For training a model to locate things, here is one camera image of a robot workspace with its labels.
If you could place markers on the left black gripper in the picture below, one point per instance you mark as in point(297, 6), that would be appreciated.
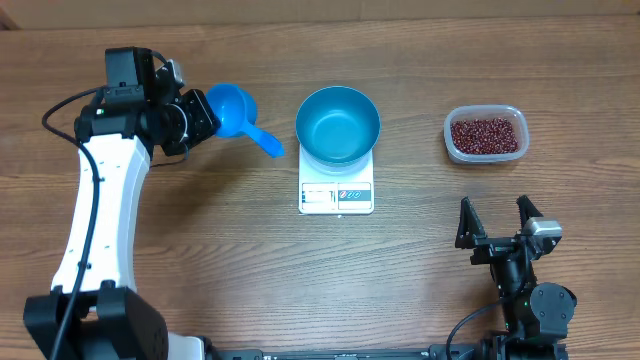
point(207, 122)

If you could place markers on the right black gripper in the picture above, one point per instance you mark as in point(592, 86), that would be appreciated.
point(470, 234)

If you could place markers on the blue plastic measuring scoop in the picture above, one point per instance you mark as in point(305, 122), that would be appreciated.
point(237, 112)

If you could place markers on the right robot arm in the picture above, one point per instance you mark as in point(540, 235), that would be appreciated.
point(536, 315)

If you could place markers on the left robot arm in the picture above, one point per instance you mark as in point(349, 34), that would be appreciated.
point(93, 309)

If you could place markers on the blue metal bowl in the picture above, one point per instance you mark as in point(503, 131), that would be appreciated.
point(338, 125)

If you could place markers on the white digital kitchen scale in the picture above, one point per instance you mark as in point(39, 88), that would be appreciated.
point(330, 190)

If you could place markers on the clear plastic food container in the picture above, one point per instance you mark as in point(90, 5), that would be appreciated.
point(508, 112)

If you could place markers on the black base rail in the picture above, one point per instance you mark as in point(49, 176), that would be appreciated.
point(433, 352)

